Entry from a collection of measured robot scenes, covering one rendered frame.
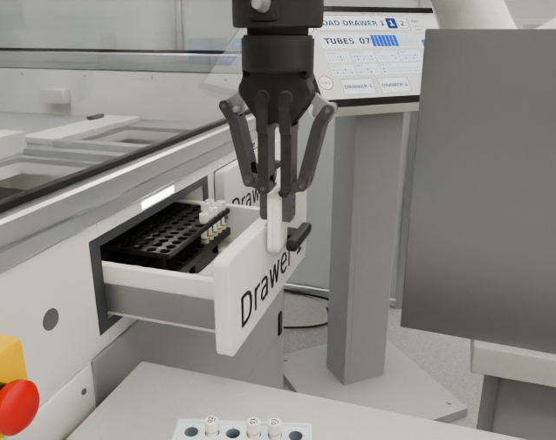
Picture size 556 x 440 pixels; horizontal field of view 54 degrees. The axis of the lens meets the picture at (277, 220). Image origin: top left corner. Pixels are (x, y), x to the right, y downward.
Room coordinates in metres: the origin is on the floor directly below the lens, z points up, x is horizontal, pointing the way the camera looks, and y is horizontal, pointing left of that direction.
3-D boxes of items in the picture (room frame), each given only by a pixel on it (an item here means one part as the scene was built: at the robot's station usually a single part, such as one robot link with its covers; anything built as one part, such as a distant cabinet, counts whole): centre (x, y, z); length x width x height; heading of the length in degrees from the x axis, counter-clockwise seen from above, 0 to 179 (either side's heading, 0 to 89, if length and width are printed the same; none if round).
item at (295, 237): (0.61, -0.01, 0.91); 0.07 x 0.04 x 0.01; 162
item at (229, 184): (0.96, 0.05, 0.87); 0.29 x 0.02 x 0.11; 162
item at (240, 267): (0.62, 0.01, 0.87); 0.29 x 0.02 x 0.11; 162
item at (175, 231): (0.68, 0.20, 0.87); 0.22 x 0.18 x 0.06; 72
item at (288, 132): (0.58, -0.01, 1.02); 0.04 x 0.01 x 0.11; 162
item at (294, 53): (0.59, 0.00, 1.09); 0.08 x 0.07 x 0.09; 72
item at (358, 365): (1.53, -0.28, 0.51); 0.50 x 0.45 x 1.02; 24
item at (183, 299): (0.69, 0.21, 0.86); 0.40 x 0.26 x 0.06; 72
